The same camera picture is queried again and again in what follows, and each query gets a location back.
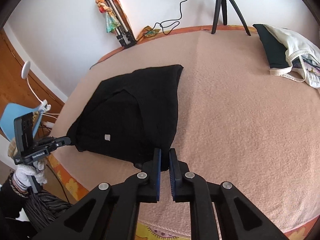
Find person's dark striped clothing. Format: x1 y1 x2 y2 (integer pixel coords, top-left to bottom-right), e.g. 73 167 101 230
24 189 74 233

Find black cable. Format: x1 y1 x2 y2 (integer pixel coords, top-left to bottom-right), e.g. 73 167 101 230
89 0 204 70

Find white cable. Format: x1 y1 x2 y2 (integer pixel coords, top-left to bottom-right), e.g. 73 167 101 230
37 112 60 121

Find peach blanket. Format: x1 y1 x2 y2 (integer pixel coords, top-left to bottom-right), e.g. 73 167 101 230
51 29 320 238

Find colourful scarf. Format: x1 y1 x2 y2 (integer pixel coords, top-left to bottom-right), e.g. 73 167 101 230
95 0 133 34

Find white cloth bag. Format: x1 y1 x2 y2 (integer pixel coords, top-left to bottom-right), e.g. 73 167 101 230
264 24 320 88

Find black t-shirt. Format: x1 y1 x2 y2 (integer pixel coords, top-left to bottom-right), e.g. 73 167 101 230
67 64 184 172

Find dark green folded cloth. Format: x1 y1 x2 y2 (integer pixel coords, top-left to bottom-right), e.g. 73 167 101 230
252 24 293 69

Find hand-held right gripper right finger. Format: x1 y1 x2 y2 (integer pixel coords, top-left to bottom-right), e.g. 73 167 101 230
169 148 290 240

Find small patterned cloth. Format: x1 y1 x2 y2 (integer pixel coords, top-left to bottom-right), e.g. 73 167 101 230
136 25 160 41

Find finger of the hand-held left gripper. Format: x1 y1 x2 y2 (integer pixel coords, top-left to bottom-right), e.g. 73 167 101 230
55 135 75 147

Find black tripod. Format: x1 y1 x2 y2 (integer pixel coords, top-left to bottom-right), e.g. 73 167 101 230
211 0 251 36

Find patterned clothes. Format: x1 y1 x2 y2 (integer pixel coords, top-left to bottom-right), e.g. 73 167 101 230
292 55 320 80

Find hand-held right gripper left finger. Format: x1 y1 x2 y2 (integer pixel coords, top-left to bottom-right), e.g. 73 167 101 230
31 148 162 240

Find white clip lamp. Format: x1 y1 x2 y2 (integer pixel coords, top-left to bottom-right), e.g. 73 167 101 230
21 61 52 113

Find folded silver tripod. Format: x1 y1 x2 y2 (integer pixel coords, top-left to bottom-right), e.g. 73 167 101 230
102 0 137 47

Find person's left hand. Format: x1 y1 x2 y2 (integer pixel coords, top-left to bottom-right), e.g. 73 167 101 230
15 160 48 189

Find person's left forearm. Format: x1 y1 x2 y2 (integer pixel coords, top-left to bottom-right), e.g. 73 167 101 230
0 175 33 220

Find blue chair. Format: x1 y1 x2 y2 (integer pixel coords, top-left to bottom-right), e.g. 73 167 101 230
0 102 44 143

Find wooden door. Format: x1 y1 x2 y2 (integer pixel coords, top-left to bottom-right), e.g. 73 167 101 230
0 29 68 140

